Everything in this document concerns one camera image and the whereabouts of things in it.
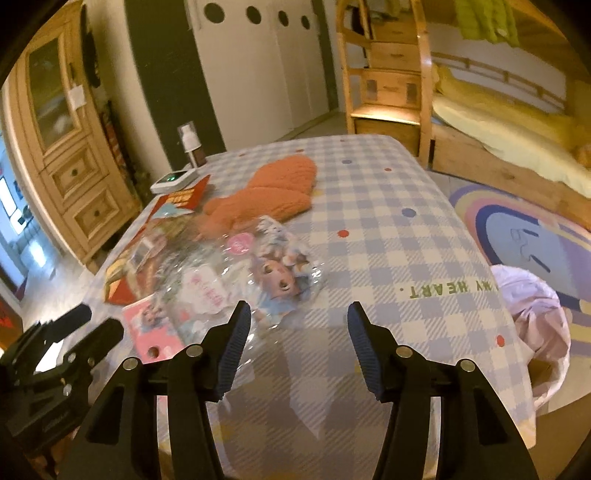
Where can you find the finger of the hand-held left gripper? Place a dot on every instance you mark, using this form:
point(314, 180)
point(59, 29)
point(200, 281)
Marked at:
point(99, 341)
point(69, 321)

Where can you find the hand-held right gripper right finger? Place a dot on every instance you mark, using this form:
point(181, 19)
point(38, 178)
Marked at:
point(364, 355)

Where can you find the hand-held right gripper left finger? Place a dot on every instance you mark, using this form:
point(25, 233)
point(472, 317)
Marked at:
point(231, 355)

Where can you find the clear plastic doll packaging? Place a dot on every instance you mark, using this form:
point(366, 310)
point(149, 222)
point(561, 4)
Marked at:
point(277, 272)

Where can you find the pink printed card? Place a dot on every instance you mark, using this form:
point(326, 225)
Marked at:
point(152, 330)

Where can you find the blue checked tablecloth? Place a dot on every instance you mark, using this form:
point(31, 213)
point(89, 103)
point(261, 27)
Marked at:
point(392, 230)

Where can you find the wooden cabinet with drawers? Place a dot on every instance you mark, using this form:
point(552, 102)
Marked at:
point(78, 175)

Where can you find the red printed card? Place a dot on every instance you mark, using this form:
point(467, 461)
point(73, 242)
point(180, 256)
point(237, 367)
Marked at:
point(182, 196)

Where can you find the orange plush cloth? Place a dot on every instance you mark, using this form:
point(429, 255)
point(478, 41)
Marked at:
point(272, 189)

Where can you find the white device with green light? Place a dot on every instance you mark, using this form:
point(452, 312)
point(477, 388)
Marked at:
point(173, 181)

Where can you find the pastel rainbow rug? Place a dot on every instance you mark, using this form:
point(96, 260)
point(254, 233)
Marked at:
point(503, 230)

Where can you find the white and brown spray bottle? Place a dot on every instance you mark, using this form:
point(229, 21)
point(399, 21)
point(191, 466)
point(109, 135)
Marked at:
point(193, 147)

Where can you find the white paper note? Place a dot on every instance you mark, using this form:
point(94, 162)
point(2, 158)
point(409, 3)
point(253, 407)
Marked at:
point(76, 97)

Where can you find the dark door panel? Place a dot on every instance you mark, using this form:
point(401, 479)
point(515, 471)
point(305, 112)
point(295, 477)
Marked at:
point(161, 69)

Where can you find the wooden stair drawers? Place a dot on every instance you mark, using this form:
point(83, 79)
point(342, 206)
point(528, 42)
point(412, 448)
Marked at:
point(392, 87)

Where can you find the bed with yellow bedding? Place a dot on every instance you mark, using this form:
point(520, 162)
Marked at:
point(508, 124)

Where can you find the white wardrobe doors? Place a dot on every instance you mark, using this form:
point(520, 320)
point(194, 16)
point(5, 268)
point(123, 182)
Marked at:
point(258, 69)

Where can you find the green hanging garment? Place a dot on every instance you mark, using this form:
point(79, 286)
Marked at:
point(485, 18)

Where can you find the wooden bed frame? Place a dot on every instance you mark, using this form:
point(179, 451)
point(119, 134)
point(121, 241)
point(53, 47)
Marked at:
point(498, 170)

